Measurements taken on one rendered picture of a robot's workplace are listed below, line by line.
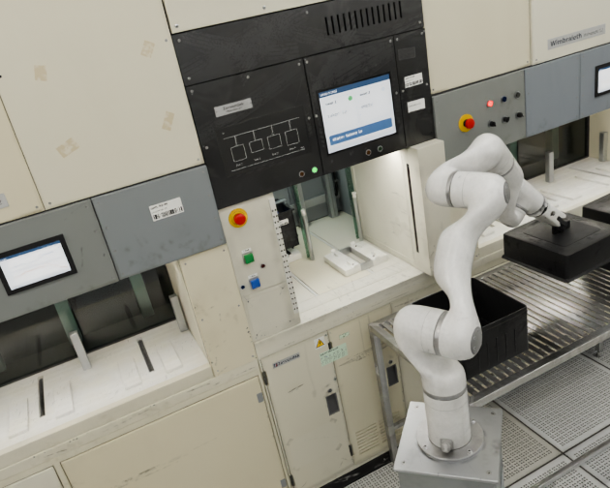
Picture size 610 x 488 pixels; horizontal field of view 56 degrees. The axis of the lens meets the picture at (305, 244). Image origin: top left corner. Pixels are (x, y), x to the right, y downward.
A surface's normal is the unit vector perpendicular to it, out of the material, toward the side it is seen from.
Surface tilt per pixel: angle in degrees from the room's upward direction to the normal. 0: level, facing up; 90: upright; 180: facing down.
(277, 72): 90
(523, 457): 0
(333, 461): 90
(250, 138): 90
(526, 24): 90
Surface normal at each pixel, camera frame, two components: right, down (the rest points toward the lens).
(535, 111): 0.43, 0.29
